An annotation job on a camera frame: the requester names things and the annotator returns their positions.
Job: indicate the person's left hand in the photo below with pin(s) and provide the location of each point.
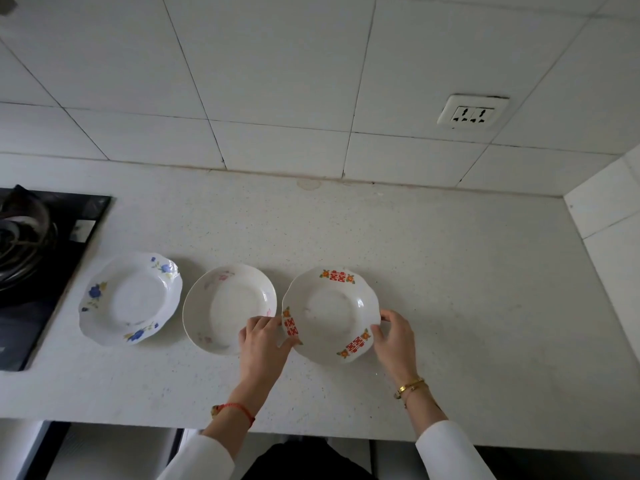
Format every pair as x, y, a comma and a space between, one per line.
262, 352

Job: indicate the person's right hand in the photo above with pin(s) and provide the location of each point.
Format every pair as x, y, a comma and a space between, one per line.
397, 344

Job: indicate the person's right thumb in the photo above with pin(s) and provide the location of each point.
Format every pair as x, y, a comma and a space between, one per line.
377, 336

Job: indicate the person's left thumb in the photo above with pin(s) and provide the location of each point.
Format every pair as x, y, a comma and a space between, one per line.
291, 343

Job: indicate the white plate with red print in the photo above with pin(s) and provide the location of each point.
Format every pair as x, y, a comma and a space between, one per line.
330, 314

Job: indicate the person's right forearm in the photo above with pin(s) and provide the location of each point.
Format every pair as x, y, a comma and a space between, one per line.
440, 434

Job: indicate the person's left forearm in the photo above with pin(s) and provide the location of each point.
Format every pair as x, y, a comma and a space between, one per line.
225, 434

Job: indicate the white plate with pink flowers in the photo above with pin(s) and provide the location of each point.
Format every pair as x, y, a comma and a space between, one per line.
227, 307

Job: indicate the person's black garment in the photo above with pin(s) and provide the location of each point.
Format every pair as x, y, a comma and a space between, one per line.
310, 462

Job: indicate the white plate with blue flowers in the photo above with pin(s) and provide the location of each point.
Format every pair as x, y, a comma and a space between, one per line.
131, 297

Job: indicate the white cabinet drawer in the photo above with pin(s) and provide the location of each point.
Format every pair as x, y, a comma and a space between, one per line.
115, 452

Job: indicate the black glass gas stove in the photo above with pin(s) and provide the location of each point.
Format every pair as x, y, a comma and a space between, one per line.
75, 229

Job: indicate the black stove burner grate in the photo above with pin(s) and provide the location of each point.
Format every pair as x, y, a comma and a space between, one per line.
22, 234

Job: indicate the white wall power socket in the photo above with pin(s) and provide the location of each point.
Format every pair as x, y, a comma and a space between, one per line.
472, 113

